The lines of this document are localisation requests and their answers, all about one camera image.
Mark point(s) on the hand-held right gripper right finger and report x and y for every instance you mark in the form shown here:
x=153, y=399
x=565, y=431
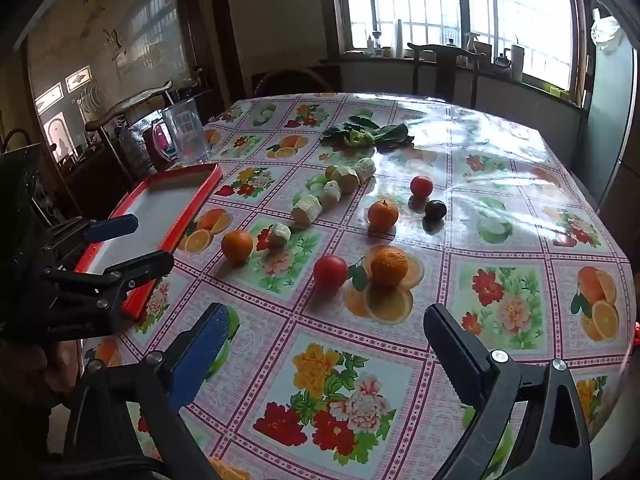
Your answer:
x=457, y=360

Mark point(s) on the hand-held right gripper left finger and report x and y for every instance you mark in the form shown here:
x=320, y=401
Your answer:
x=200, y=355

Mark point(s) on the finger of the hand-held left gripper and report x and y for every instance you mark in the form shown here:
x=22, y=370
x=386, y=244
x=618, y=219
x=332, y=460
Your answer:
x=145, y=265
x=112, y=226

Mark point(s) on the red rimmed tray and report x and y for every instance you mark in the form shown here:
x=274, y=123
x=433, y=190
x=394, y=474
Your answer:
x=165, y=200

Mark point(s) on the orange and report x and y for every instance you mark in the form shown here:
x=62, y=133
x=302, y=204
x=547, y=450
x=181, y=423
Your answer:
x=237, y=245
x=389, y=265
x=383, y=213

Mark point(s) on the small pale cut root chunk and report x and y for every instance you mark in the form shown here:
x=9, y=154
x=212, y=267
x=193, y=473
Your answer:
x=278, y=234

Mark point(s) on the dark purple plum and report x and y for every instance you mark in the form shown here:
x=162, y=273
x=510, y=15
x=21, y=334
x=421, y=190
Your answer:
x=435, y=208

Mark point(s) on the red tomato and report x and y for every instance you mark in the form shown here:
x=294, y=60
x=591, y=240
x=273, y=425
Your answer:
x=330, y=271
x=421, y=186

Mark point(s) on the large pale cut root chunk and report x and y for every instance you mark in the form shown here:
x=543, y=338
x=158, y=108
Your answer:
x=306, y=209

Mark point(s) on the person's left hand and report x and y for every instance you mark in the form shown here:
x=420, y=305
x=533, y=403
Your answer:
x=57, y=365

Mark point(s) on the floral plastic tablecloth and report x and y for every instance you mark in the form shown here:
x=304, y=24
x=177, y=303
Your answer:
x=440, y=310

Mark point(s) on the dark red container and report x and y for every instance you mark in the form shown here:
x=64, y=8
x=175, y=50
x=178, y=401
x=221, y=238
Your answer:
x=155, y=147

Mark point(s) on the clear glass mug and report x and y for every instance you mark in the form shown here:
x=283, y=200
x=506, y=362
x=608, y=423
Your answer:
x=187, y=130

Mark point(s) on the etched glass cabinet door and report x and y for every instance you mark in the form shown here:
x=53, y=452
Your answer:
x=125, y=35

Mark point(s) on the green plum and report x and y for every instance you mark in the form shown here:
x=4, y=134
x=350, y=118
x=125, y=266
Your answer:
x=330, y=172

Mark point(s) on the dark rounded chair back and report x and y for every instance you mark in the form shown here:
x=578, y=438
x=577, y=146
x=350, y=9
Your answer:
x=295, y=77

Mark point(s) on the leafy green vegetable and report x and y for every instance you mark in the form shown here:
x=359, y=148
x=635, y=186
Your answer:
x=360, y=132

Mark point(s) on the small green object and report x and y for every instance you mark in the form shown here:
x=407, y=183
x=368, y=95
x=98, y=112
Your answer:
x=555, y=90

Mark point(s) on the dark wooden chair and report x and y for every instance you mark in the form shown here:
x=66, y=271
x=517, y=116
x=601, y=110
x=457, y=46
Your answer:
x=442, y=70

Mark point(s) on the grey refrigerator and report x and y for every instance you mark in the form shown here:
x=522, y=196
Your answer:
x=607, y=110

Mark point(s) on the tall white container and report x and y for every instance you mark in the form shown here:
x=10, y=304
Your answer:
x=516, y=62

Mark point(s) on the kettle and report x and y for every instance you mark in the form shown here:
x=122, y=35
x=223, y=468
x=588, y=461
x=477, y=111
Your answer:
x=502, y=60

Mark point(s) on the small bottle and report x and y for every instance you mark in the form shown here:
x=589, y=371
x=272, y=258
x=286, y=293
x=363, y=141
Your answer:
x=371, y=44

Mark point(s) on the spray bottle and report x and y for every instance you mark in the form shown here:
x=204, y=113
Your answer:
x=472, y=44

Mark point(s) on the white plastic bag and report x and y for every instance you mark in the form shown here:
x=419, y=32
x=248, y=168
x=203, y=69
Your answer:
x=606, y=32

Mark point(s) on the barred window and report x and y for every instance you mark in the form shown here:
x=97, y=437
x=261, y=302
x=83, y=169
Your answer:
x=410, y=0

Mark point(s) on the wooden chair with curved rail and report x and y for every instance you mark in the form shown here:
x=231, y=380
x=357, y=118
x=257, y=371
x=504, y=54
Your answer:
x=130, y=104

